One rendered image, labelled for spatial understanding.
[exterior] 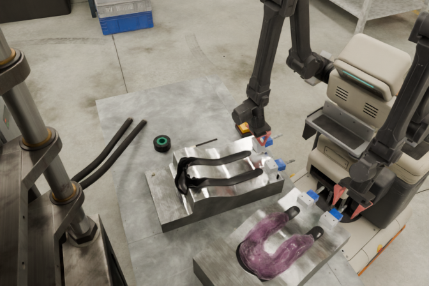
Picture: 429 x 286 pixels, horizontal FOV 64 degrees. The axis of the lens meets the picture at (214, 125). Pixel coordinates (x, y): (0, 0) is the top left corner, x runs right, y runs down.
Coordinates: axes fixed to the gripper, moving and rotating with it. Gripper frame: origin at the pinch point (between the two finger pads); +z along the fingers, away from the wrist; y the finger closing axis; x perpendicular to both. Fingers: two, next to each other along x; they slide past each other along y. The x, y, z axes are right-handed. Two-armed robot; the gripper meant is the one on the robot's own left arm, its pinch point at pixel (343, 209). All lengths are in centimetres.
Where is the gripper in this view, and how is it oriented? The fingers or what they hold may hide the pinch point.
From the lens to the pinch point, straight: 121.6
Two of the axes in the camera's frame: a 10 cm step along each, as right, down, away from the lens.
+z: -3.4, 8.5, 4.1
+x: 7.0, -0.6, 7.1
